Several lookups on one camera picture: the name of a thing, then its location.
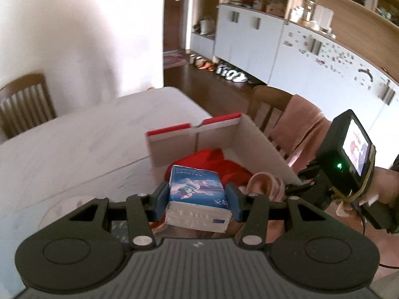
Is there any blue tissue pack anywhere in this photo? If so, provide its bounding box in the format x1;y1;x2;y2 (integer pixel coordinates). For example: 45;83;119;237
165;165;232;233

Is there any red garment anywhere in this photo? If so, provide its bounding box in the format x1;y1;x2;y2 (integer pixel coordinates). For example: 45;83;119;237
164;148;254;187

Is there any white cardboard box red rim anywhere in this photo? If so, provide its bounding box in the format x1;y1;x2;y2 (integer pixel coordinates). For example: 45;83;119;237
146;113;302;186

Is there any person's right hand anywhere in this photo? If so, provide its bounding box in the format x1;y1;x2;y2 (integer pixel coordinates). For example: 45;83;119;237
335;166;399;219

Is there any pink fleece slipper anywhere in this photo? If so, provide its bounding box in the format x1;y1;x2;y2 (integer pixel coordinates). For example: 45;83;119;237
244;172;285;244

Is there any pink fringed scarf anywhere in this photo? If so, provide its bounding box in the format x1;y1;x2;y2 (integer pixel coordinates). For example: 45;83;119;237
269;94;331;173

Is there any wooden chair beside table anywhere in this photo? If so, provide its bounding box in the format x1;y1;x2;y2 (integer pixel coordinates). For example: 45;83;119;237
246;86;293;160

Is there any row of shoes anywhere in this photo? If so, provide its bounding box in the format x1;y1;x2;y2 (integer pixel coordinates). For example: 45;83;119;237
189;54;248;84

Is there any white cabinet unit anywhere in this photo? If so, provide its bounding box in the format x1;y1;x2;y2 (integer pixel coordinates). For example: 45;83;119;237
189;3;399;163

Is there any patterned red door rug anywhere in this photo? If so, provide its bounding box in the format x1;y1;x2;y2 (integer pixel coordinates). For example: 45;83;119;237
163;51;189;70

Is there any wooden chair behind table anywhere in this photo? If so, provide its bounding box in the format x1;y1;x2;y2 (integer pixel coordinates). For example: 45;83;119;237
1;73;57;139

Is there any white handbag on shelf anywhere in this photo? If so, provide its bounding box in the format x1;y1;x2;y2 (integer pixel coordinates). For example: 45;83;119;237
199;18;216;35

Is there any camera box with screen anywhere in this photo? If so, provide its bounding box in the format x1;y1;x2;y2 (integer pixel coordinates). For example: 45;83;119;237
316;109;376;203

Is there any black cable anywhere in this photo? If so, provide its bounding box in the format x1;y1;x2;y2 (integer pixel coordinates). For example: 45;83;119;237
355;206;399;270

